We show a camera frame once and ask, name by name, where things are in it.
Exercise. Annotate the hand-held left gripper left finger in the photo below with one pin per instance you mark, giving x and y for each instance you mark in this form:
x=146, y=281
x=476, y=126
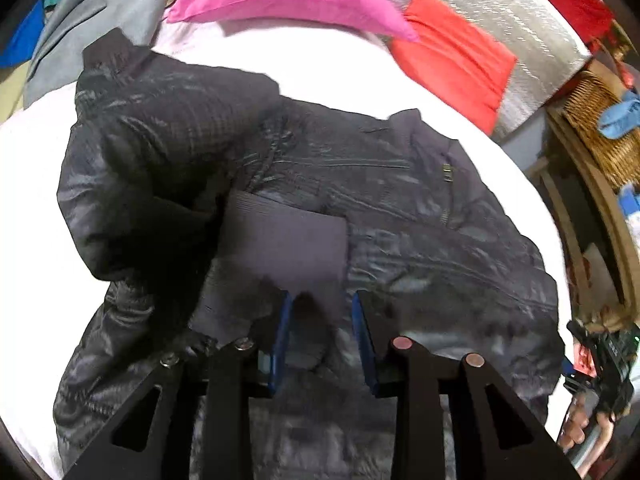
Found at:
x=281, y=340

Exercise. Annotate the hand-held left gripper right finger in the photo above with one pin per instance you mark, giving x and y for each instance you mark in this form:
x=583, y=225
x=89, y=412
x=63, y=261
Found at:
x=361, y=340

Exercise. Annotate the black puffer jacket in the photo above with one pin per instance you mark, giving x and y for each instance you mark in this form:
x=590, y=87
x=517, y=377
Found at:
x=350, y=220

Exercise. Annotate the person's right hand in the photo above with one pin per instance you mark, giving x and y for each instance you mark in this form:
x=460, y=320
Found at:
x=575, y=432

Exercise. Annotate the wooden rack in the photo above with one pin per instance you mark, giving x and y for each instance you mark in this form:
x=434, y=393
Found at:
x=595, y=195

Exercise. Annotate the light blue cloth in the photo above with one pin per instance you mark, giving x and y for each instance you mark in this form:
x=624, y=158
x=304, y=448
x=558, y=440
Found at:
x=617, y=117

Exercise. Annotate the wicker basket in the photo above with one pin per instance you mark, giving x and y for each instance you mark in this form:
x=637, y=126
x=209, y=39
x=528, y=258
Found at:
x=590, y=110

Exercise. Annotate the white pink blanket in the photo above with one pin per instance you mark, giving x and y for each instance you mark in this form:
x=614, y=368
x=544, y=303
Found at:
x=30, y=210

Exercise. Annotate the red pillow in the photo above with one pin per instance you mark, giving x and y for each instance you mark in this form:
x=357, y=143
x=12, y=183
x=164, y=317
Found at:
x=450, y=55

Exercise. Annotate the silver quilted headboard cover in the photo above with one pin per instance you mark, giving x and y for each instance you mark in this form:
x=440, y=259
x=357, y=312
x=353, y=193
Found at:
x=520, y=15

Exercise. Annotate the grey garment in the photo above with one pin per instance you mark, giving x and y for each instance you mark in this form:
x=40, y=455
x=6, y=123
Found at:
x=110, y=25

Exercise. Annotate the red cloth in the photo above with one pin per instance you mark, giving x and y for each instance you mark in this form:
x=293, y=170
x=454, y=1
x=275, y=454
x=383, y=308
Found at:
x=575, y=0

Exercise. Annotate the pale yellow cloth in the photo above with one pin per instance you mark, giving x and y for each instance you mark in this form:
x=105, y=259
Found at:
x=10, y=95

